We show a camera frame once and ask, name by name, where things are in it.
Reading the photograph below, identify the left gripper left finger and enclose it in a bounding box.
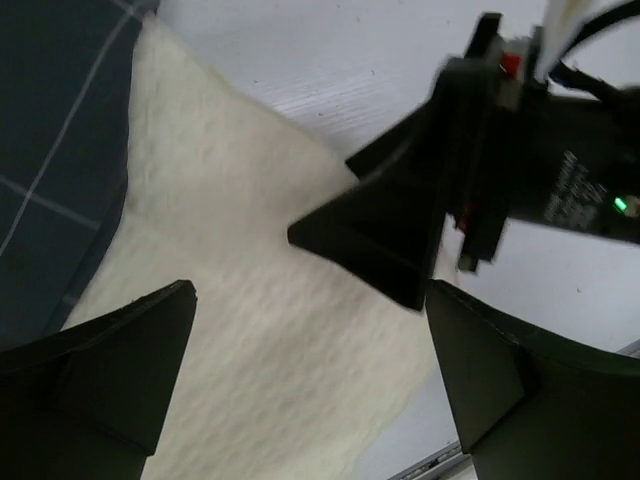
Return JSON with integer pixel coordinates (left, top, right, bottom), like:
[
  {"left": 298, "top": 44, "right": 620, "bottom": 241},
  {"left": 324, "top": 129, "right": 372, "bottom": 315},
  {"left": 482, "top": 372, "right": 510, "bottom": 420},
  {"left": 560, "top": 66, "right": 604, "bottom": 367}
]
[{"left": 1, "top": 280, "right": 196, "bottom": 479}]

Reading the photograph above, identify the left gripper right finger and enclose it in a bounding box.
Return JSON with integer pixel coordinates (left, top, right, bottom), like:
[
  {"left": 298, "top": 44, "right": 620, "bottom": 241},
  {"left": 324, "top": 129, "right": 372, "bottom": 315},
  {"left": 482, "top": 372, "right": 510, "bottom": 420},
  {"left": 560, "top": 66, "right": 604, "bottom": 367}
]
[{"left": 424, "top": 278, "right": 640, "bottom": 480}]

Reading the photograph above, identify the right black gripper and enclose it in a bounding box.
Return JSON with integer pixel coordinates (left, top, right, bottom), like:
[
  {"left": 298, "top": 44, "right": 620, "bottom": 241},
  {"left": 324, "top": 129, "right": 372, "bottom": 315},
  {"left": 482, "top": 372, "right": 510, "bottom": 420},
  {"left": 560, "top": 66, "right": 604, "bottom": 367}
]
[{"left": 345, "top": 13, "right": 639, "bottom": 272}]

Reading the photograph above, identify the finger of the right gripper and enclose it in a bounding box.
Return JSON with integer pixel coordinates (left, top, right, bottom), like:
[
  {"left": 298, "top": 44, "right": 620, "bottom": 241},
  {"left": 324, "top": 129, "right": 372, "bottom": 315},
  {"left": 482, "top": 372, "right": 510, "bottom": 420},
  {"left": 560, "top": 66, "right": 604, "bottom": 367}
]
[{"left": 287, "top": 177, "right": 445, "bottom": 311}]

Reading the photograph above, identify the cream yellow-edged pillow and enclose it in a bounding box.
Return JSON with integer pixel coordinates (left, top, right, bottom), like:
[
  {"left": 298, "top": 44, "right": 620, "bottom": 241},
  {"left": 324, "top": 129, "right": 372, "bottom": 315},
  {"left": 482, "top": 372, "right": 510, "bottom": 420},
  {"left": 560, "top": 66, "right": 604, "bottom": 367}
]
[{"left": 68, "top": 16, "right": 436, "bottom": 479}]

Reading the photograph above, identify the dark grey checked pillowcase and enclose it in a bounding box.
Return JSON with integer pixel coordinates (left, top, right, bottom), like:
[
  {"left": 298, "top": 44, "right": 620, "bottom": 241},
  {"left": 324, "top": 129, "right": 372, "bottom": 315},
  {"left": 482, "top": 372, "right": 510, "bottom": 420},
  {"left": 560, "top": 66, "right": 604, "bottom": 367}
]
[{"left": 1, "top": 0, "right": 158, "bottom": 349}]

